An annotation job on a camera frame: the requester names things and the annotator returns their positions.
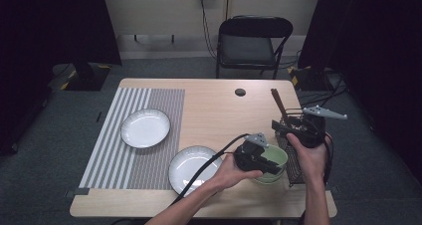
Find black power cable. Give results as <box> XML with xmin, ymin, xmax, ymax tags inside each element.
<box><xmin>198</xmin><ymin>0</ymin><xmax>218</xmax><ymax>60</ymax></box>

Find person's right hand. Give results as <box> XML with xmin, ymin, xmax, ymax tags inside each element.
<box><xmin>287</xmin><ymin>132</ymin><xmax>333</xmax><ymax>186</ymax></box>

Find black folding chair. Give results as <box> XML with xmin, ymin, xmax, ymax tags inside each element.
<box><xmin>215</xmin><ymin>15</ymin><xmax>295</xmax><ymax>80</ymax></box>

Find black stand base with striped tape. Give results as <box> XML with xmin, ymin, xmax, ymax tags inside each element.
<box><xmin>49</xmin><ymin>62</ymin><xmax>112</xmax><ymax>93</ymax></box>
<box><xmin>288</xmin><ymin>65</ymin><xmax>332</xmax><ymax>92</ymax></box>

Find hand-held gripper black cable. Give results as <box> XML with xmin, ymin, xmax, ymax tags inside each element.
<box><xmin>168</xmin><ymin>133</ymin><xmax>251</xmax><ymax>208</ymax></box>
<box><xmin>321</xmin><ymin>136</ymin><xmax>335</xmax><ymax>187</ymax></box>

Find person's left hand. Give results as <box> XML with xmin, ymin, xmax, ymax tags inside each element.
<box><xmin>207</xmin><ymin>153</ymin><xmax>265</xmax><ymax>195</ymax></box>

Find right hand-held gripper black cable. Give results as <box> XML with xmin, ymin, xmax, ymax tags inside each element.
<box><xmin>321</xmin><ymin>136</ymin><xmax>335</xmax><ymax>187</ymax></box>

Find left hand-held gripper black cable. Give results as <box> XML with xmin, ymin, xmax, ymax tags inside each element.
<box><xmin>168</xmin><ymin>133</ymin><xmax>251</xmax><ymax>208</ymax></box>

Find black wire cutlery basket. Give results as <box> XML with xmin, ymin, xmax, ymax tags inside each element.
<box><xmin>274</xmin><ymin>107</ymin><xmax>315</xmax><ymax>188</ymax></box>

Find grey striped placemat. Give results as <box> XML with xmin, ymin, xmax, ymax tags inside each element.
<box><xmin>79</xmin><ymin>87</ymin><xmax>186</xmax><ymax>190</ymax></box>

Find black floor cables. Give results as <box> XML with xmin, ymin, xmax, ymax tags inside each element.
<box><xmin>298</xmin><ymin>72</ymin><xmax>349</xmax><ymax>121</ymax></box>

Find black curtain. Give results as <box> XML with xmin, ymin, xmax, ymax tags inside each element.
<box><xmin>0</xmin><ymin>0</ymin><xmax>122</xmax><ymax>154</ymax></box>
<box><xmin>297</xmin><ymin>0</ymin><xmax>422</xmax><ymax>186</ymax></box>

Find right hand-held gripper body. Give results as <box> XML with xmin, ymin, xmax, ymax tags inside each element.
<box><xmin>293</xmin><ymin>105</ymin><xmax>348</xmax><ymax>149</ymax></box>

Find brown chopstick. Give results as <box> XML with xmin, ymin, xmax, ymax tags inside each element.
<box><xmin>272</xmin><ymin>88</ymin><xmax>293</xmax><ymax>125</ymax></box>
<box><xmin>270</xmin><ymin>89</ymin><xmax>291</xmax><ymax>126</ymax></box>

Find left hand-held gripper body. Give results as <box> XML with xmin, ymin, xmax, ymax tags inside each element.
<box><xmin>233</xmin><ymin>132</ymin><xmax>270</xmax><ymax>173</ymax></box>

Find white plate with dark rim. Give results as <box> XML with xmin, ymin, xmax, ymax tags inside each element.
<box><xmin>167</xmin><ymin>145</ymin><xmax>225</xmax><ymax>198</ymax></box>
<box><xmin>119</xmin><ymin>109</ymin><xmax>172</xmax><ymax>149</ymax></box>

